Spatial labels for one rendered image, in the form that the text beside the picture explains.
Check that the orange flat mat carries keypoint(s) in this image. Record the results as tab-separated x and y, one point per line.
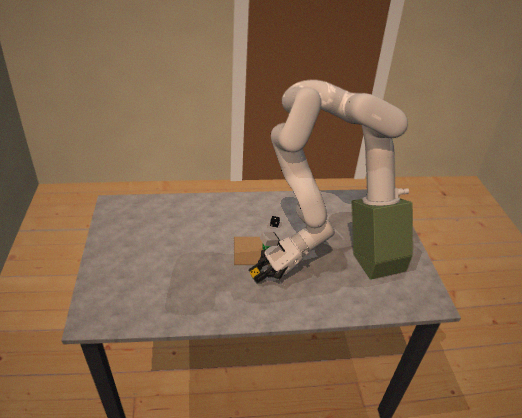
247	250

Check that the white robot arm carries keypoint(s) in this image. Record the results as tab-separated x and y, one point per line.
374	114

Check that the yellow die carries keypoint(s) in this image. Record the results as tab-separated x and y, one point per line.
254	272

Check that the black die with white pips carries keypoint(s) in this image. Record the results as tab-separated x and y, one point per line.
274	221

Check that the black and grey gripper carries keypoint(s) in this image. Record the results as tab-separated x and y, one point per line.
278	260

